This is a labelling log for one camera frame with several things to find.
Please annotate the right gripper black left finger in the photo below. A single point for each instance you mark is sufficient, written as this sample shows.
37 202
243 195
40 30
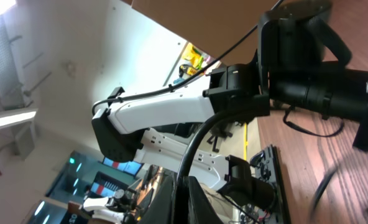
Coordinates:
160 210

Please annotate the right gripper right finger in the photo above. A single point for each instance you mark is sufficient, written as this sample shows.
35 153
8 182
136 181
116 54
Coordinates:
200 210

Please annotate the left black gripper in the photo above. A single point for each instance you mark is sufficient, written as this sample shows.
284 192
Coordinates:
331 91

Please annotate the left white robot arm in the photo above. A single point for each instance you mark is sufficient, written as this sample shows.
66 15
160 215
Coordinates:
124 125

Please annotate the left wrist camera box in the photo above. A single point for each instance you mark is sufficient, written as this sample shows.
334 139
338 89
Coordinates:
293 37

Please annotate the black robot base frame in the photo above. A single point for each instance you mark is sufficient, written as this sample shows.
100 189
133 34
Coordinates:
266 166

